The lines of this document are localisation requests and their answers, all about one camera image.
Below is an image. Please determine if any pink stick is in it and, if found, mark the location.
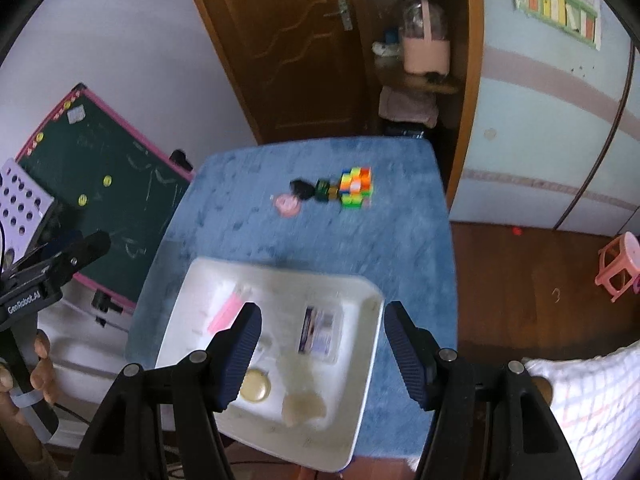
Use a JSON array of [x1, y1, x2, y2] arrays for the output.
[[206, 282, 253, 336]]

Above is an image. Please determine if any beige triangular stone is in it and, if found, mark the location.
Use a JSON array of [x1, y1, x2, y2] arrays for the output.
[[280, 355, 328, 428]]

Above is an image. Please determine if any multicoloured puzzle cube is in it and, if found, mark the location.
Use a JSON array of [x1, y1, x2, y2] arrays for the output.
[[338, 166, 374, 211]]

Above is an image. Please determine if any white checked cloth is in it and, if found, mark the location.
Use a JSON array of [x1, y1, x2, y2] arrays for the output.
[[522, 340, 640, 480]]

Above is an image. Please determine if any pink plastic stool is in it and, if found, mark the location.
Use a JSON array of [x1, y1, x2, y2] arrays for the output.
[[595, 232, 640, 303]]

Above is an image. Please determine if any blue plush table cover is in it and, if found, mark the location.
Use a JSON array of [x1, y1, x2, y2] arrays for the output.
[[125, 136, 458, 461]]

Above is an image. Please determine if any clear plastic box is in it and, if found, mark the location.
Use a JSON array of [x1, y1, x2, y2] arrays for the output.
[[297, 304, 346, 365]]

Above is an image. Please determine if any brown wooden shelf unit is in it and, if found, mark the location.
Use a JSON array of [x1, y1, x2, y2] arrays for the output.
[[357, 0, 486, 201]]

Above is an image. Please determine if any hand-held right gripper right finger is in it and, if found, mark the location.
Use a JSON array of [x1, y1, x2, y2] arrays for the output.
[[383, 301, 583, 480]]

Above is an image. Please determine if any pink round disc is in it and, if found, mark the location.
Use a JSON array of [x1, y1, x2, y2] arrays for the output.
[[272, 192, 300, 218]]

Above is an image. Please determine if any brown wooden door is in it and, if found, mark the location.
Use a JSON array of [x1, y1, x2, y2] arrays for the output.
[[179, 0, 381, 145]]

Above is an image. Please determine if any pink cloth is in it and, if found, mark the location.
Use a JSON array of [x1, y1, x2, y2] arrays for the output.
[[378, 86, 440, 128]]

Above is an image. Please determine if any person's left hand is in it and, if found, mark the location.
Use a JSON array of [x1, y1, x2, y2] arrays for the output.
[[0, 330, 57, 408]]

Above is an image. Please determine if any wall poster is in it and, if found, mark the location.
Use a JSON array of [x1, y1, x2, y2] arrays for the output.
[[506, 0, 603, 51]]

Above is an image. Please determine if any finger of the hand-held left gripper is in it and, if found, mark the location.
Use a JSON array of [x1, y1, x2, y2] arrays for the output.
[[10, 230, 112, 286]]

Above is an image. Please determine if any pink basket with jar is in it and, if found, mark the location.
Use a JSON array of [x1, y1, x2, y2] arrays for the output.
[[401, 0, 452, 75]]

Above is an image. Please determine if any pink framed green chalkboard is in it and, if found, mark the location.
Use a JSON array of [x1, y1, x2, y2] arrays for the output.
[[15, 83, 197, 311]]

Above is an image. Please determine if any white plastic tray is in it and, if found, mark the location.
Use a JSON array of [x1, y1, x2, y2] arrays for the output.
[[155, 256, 386, 473]]

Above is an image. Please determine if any light blue wardrobe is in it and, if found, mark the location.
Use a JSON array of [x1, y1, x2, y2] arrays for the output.
[[447, 0, 640, 233]]

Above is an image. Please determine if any beige oval soap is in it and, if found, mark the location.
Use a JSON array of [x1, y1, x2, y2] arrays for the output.
[[239, 367, 273, 404]]

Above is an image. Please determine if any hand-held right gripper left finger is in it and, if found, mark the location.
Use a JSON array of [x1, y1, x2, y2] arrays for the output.
[[67, 302, 263, 480]]

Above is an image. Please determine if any person's left forearm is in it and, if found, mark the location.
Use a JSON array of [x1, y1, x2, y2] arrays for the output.
[[0, 400, 68, 480]]

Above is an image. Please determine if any small green box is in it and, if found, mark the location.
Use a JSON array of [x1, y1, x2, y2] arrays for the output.
[[314, 179, 342, 204]]

